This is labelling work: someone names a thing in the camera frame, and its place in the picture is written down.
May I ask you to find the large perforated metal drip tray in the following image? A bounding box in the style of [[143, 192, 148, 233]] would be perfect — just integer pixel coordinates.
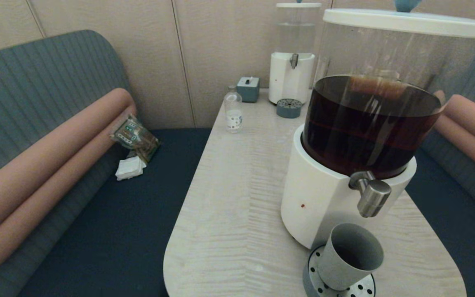
[[303, 245, 376, 297]]

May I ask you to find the large tea dispenser white base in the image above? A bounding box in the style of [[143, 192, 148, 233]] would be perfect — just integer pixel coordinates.
[[280, 19, 475, 250]]

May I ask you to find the white lid with blue knob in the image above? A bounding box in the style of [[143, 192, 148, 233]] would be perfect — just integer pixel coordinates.
[[322, 0, 475, 39]]

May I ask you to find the grey plastic cup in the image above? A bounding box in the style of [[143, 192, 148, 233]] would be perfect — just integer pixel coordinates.
[[318, 223, 384, 292]]

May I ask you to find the clear plastic bottle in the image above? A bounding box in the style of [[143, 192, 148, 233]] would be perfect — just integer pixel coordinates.
[[224, 85, 243, 133]]

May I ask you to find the white folded napkin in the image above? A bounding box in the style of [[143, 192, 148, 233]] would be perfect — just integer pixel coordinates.
[[115, 156, 147, 181]]

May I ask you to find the grey-blue upholstered sofa bench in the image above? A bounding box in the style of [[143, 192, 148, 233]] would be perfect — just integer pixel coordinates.
[[0, 30, 213, 297], [404, 35, 475, 297]]

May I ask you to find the small water dispenser white base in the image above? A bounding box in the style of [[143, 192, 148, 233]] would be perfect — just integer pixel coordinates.
[[268, 0, 322, 105]]

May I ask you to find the small perforated drip tray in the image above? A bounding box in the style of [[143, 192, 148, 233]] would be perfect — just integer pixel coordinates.
[[276, 99, 303, 119]]

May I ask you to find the large metal dispenser tap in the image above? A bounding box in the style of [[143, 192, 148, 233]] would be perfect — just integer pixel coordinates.
[[349, 171, 392, 218]]

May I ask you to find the green snack packet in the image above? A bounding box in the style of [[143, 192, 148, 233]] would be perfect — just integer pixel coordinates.
[[110, 115, 160, 163]]

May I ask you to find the small blue-grey box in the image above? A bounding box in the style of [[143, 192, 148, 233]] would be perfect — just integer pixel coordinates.
[[236, 77, 260, 103]]

